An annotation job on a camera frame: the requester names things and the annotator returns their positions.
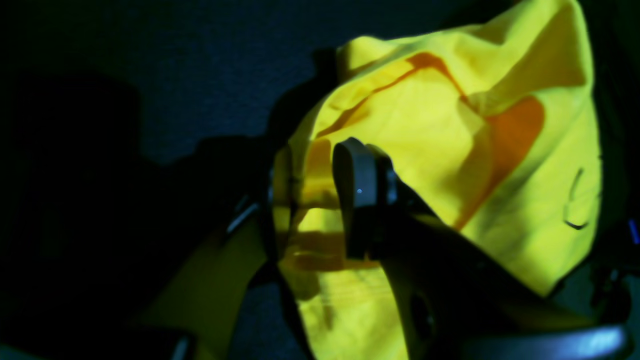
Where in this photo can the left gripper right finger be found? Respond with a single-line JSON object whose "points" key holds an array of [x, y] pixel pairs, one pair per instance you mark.
{"points": [[454, 301]]}

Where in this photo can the yellow t-shirt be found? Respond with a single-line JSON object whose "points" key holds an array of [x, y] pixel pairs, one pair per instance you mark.
{"points": [[493, 125]]}

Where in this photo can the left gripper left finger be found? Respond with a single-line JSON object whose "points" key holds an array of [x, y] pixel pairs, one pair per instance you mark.
{"points": [[228, 300]]}

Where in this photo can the black table cloth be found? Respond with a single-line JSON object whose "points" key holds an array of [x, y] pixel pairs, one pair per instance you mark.
{"points": [[131, 131]]}

